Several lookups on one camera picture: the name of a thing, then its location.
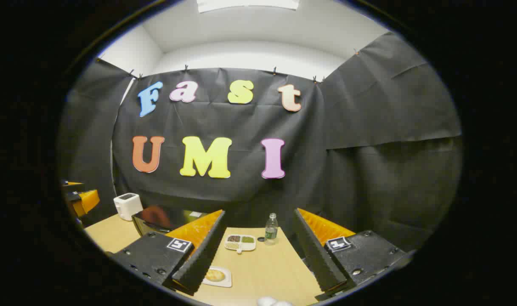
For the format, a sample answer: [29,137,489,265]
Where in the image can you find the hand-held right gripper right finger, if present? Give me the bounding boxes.
[293,207,412,298]

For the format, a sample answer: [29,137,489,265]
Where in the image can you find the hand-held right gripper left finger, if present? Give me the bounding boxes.
[111,209,227,296]

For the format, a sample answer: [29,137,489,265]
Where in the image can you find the white square plate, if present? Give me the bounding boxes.
[201,266,232,288]

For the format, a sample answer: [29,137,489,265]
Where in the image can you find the black electric oven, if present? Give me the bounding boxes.
[132,206,225,237]

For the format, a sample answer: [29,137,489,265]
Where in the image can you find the white divided grain dish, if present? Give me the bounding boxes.
[224,234,257,255]

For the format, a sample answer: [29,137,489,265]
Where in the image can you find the white toaster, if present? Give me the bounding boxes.
[113,193,144,221]

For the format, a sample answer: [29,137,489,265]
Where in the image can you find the clear plastic water bottle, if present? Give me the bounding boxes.
[264,213,279,246]

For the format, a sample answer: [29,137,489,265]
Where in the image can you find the black backdrop cloth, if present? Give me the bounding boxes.
[59,32,463,253]

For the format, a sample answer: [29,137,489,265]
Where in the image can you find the ceiling light panel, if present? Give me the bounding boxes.
[197,0,300,13]

